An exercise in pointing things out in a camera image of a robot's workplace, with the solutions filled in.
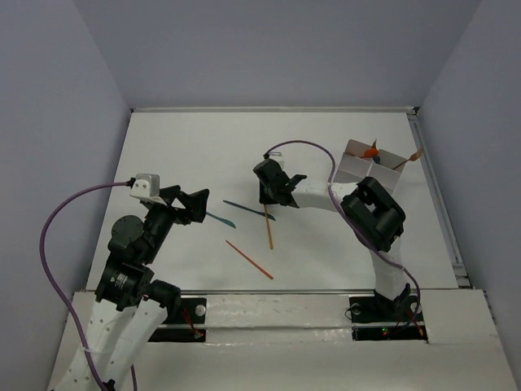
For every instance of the aluminium table edge rail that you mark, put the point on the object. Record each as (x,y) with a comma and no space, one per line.
(405,109)

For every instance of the copper fork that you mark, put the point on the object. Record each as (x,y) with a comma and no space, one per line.
(415,156)

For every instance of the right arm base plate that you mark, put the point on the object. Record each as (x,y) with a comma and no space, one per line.
(371,324)

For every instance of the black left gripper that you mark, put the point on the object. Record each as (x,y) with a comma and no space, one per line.
(179,206)

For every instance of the red-orange chopstick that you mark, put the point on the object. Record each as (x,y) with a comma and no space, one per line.
(247,258)

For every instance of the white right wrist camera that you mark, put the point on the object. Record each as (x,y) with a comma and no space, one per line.
(275,155)

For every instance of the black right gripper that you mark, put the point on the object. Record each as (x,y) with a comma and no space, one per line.
(265,198)

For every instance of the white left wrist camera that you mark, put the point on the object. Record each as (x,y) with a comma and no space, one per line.
(146,187)

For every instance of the teal plastic knife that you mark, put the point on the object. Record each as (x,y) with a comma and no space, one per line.
(222,220)

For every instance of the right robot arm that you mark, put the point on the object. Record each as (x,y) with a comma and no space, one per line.
(376,218)

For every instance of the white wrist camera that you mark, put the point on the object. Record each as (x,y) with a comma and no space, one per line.
(146,187)
(275,155)

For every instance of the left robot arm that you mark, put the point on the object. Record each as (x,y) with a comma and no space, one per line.
(129,303)

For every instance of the white divided utensil container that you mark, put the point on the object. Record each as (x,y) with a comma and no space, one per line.
(353,169)

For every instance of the dark blue plastic knife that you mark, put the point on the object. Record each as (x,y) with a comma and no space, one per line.
(250,210)

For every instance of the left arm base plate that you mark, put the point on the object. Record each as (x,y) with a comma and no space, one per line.
(187,325)

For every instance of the orange plastic spoon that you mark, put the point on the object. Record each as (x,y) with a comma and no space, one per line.
(370,153)

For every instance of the yellow-orange chopstick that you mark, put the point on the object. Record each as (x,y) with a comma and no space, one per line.
(268,228)

